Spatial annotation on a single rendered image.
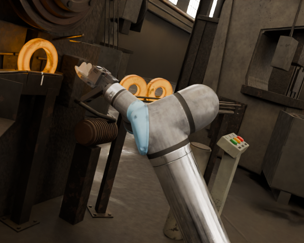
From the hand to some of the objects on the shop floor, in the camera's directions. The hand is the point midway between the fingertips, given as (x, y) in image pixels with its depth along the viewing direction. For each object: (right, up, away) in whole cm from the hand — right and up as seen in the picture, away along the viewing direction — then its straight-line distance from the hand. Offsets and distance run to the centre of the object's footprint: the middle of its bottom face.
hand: (76, 69), depth 142 cm
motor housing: (-7, -72, +29) cm, 78 cm away
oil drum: (-56, -9, +293) cm, 299 cm away
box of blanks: (+186, -98, +172) cm, 272 cm away
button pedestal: (+60, -89, +36) cm, 113 cm away
